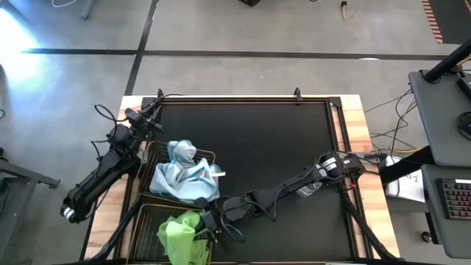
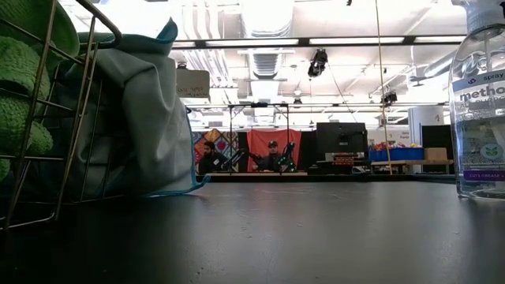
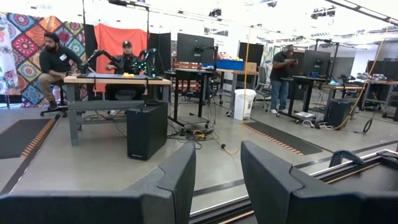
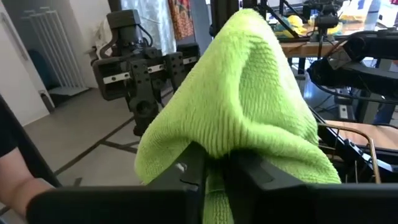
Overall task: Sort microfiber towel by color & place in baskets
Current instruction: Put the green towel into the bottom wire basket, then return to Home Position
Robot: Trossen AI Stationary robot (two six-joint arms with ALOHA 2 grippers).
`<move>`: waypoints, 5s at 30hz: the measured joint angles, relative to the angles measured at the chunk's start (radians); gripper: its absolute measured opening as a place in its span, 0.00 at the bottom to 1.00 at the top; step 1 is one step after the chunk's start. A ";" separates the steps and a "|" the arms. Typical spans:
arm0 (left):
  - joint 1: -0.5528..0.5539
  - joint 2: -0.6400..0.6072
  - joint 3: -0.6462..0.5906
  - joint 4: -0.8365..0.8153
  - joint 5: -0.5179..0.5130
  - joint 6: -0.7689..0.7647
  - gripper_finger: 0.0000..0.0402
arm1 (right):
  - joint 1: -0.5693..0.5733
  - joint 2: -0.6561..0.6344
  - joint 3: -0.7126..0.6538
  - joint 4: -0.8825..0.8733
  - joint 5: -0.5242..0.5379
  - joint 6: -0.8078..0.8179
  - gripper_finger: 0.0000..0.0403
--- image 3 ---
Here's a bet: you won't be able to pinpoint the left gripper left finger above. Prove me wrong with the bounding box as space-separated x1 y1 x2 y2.
0 141 197 224

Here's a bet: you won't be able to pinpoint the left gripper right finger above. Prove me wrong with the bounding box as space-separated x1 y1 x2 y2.
241 140 398 224

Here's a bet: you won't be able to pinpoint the black mat orange edge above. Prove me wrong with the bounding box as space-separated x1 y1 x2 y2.
241 121 323 156
0 116 62 160

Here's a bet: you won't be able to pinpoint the black computer tower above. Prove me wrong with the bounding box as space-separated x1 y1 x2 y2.
325 98 354 128
126 101 169 161

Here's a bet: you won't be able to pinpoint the black standing desk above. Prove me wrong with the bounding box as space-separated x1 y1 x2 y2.
287 75 327 121
164 68 218 129

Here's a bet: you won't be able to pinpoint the white trash can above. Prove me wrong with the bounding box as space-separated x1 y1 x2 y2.
233 88 257 121

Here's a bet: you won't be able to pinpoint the black table mat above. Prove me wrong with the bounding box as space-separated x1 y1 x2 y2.
326 162 398 192

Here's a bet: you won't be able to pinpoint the wooden table gray legs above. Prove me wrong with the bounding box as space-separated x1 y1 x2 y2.
63 74 172 147

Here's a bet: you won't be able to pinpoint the person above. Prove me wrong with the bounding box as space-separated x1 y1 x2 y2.
39 30 84 110
269 44 299 114
104 40 147 101

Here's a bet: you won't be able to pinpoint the blue plastic bin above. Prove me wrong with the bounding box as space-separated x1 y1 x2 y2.
216 58 245 72

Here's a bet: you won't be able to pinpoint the black divider panel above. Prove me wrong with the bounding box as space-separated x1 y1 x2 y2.
238 42 265 68
147 32 172 73

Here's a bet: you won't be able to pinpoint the black computer monitor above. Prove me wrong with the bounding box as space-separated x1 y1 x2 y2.
176 32 216 65
302 49 332 77

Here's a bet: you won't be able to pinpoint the black rolling stool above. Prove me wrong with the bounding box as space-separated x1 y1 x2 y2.
39 81 68 118

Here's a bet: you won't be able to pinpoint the wooden work table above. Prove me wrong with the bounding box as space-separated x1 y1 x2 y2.
357 79 398 116

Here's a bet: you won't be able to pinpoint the orange cloth backdrop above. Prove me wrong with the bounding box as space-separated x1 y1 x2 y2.
93 23 149 93

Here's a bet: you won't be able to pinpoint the black ceiling light rig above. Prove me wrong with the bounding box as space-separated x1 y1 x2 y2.
310 5 337 20

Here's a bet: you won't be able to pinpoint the colourful patchwork quilt backdrop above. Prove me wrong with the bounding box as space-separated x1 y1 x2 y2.
0 12 87 108

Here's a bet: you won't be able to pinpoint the black frame clamp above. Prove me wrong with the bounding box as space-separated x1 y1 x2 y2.
328 149 366 169

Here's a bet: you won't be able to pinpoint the yellow hanging cable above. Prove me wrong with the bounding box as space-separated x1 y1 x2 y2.
334 18 393 131

